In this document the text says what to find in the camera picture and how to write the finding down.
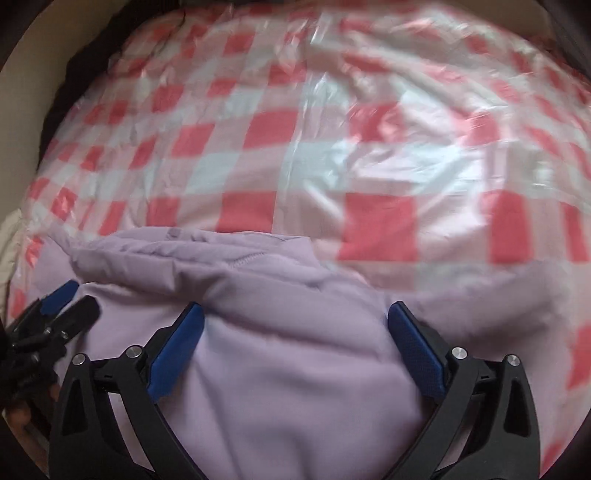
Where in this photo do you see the lilac and purple jacket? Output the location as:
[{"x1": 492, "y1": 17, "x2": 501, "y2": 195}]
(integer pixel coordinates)
[{"x1": 34, "y1": 228, "x2": 575, "y2": 480}]

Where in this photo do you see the cream quilted jacket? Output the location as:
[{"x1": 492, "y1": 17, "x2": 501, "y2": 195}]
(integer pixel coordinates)
[{"x1": 0, "y1": 208, "x2": 26, "y2": 289}]

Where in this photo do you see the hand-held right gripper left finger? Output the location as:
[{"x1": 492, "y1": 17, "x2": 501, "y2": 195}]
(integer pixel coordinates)
[{"x1": 48, "y1": 302, "x2": 206, "y2": 480}]

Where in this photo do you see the red white checkered tablecloth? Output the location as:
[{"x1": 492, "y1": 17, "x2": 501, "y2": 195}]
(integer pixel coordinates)
[{"x1": 7, "y1": 0, "x2": 591, "y2": 467}]

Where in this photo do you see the person's left hand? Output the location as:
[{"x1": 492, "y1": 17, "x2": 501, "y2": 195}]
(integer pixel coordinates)
[{"x1": 6, "y1": 401, "x2": 38, "y2": 437}]

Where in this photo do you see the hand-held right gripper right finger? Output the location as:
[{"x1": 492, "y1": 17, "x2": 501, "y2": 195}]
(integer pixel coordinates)
[{"x1": 387, "y1": 301, "x2": 539, "y2": 480}]

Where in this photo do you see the black garment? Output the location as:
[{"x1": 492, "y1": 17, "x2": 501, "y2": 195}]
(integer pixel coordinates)
[{"x1": 38, "y1": 44, "x2": 123, "y2": 155}]

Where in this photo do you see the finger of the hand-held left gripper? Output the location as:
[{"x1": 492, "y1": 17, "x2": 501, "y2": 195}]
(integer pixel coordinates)
[
  {"x1": 8, "y1": 279, "x2": 81, "y2": 334},
  {"x1": 45, "y1": 296, "x2": 102, "y2": 341}
]

